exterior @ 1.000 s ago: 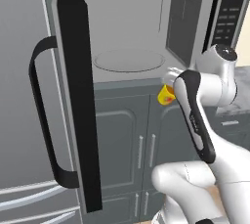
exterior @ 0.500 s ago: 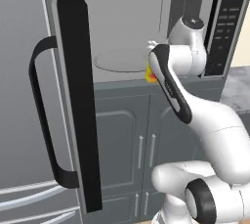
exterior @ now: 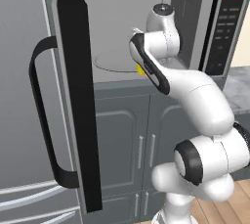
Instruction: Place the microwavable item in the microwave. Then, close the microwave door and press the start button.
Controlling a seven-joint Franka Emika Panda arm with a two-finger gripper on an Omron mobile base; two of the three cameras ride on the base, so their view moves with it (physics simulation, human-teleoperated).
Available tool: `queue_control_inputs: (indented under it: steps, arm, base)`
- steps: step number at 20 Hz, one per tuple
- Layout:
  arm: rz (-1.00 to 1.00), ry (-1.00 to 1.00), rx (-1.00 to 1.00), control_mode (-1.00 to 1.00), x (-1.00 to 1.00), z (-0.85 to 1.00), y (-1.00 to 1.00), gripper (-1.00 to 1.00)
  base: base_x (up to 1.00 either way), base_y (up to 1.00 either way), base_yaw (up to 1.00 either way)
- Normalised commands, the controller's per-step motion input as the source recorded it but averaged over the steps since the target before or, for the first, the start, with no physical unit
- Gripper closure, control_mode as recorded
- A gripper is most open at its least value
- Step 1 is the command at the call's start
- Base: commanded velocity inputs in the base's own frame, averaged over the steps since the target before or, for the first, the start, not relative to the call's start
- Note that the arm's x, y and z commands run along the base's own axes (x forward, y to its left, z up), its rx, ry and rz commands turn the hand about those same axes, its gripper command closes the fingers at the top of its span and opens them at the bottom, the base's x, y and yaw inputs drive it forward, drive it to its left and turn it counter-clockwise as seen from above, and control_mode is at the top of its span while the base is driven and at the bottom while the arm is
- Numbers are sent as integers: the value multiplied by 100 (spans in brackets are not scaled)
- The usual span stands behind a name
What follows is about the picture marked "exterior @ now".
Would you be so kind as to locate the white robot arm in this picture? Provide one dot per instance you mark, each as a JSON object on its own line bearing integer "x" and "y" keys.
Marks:
{"x": 198, "y": 97}

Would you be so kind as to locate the yellow food item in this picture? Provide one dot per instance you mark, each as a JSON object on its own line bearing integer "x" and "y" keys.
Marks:
{"x": 140, "y": 70}

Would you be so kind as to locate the grey microwave oven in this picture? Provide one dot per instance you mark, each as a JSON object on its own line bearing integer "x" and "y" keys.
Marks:
{"x": 208, "y": 22}

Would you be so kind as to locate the grey low cupboard door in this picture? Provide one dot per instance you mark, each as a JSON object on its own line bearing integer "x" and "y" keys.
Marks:
{"x": 117, "y": 210}
{"x": 153, "y": 205}

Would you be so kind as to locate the black microwave door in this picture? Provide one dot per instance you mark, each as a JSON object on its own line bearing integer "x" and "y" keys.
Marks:
{"x": 76, "y": 97}

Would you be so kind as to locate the glass microwave turntable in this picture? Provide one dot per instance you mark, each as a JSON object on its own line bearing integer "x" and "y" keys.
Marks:
{"x": 110, "y": 63}

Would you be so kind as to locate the grey tall cupboard door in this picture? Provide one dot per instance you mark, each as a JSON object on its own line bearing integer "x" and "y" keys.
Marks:
{"x": 162, "y": 130}
{"x": 114, "y": 143}

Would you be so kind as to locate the grey steel fridge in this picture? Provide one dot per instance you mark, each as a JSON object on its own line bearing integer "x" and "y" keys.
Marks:
{"x": 19, "y": 87}

